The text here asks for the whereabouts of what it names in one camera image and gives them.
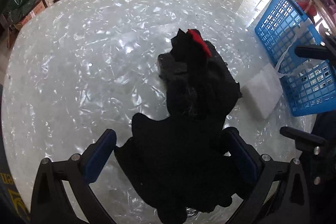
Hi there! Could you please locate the black plush toy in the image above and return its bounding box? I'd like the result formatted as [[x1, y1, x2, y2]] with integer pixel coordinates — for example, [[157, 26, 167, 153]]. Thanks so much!
[[115, 29, 237, 223]]

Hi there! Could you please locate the green plastic bag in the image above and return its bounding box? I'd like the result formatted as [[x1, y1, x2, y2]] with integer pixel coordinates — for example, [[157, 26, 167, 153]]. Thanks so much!
[[4, 0, 41, 24]]

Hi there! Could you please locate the blue plastic basket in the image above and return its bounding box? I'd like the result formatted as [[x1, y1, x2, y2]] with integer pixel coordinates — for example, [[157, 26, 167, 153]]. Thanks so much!
[[255, 0, 335, 117]]

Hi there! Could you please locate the red cardboard box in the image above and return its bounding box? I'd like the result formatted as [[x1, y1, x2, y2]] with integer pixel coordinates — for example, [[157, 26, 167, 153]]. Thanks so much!
[[14, 1, 46, 31]]

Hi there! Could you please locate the grey queen print clothing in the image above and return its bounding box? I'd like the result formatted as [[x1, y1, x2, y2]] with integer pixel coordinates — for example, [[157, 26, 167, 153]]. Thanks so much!
[[1, 136, 30, 223]]

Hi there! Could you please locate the white foam block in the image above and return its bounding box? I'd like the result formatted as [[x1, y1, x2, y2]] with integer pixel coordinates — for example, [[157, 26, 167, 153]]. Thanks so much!
[[241, 63, 283, 120]]

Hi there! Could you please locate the white fluffy blanket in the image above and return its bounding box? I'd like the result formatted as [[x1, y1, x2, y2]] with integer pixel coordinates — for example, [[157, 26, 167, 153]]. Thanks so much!
[[274, 27, 304, 79]]

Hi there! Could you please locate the dark grey fuzzy cloth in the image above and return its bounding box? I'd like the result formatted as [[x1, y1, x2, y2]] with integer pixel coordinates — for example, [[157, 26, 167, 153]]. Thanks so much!
[[158, 40, 242, 103]]

